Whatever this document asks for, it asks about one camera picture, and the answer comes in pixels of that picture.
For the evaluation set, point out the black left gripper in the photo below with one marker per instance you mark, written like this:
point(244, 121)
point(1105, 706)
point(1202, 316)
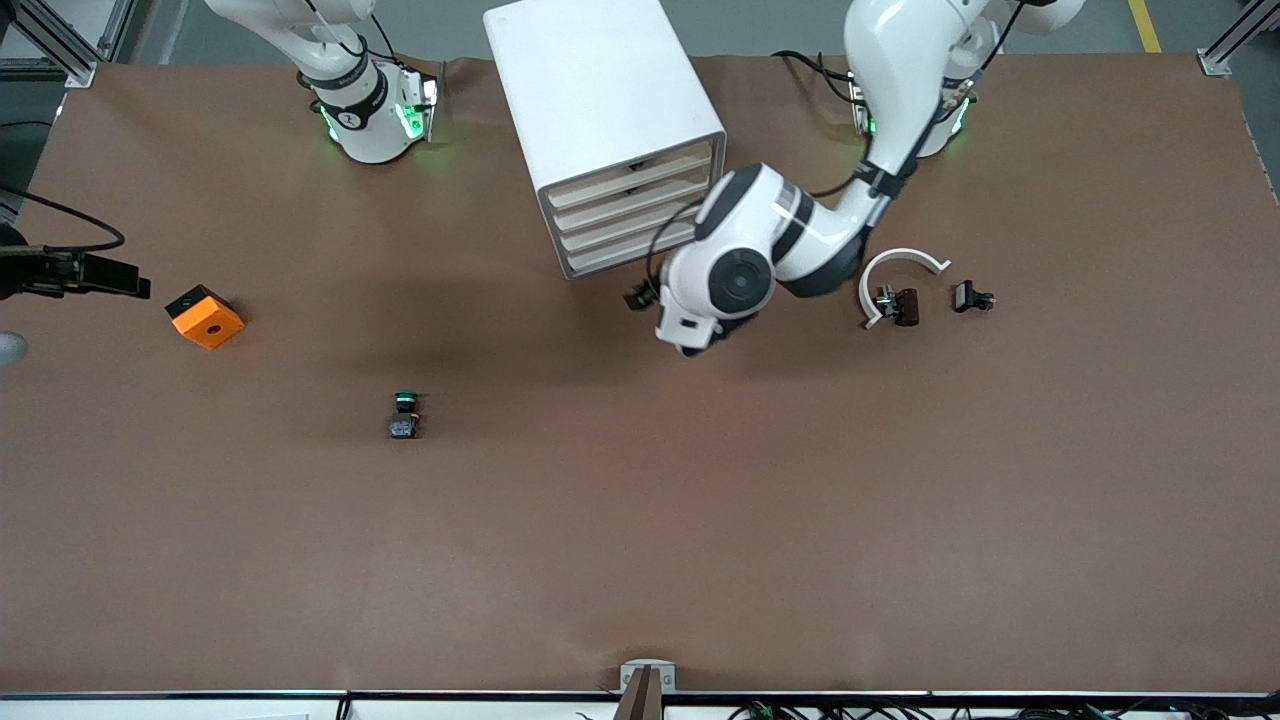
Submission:
point(641, 296)

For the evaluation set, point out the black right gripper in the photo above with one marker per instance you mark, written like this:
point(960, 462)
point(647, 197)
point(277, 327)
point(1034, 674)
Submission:
point(48, 272)

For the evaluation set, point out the white drawer with cream front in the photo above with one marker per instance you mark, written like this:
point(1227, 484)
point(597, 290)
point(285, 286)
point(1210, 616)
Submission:
point(630, 225)
point(630, 201)
point(630, 177)
point(625, 250)

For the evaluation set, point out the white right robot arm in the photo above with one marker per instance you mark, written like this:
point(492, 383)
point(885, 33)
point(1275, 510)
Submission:
point(370, 120)

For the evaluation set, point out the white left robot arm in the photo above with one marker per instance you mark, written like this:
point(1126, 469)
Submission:
point(740, 280)

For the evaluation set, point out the orange and black button box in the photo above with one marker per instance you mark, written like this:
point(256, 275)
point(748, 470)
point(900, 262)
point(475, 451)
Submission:
point(205, 318)

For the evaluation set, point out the white drawer cabinet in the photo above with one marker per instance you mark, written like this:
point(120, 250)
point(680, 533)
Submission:
point(600, 80)

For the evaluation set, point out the brown table cover mat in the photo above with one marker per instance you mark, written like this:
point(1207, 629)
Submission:
point(640, 520)

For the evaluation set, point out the small dark brown connector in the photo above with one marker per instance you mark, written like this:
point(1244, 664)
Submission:
point(908, 306)

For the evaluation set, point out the small black clip part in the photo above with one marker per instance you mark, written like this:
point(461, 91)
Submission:
point(970, 297)

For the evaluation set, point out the aluminium frame post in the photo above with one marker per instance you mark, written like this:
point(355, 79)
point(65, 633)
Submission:
point(75, 65)
point(1215, 60)

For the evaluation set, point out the green push button switch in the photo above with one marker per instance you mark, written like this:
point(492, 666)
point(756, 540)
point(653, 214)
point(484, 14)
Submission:
point(405, 415)

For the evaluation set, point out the metal bracket with brown post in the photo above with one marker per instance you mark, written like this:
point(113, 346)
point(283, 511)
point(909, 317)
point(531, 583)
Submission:
point(640, 700)

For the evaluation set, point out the white table edge rail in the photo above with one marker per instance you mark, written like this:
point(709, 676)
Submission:
point(150, 710)

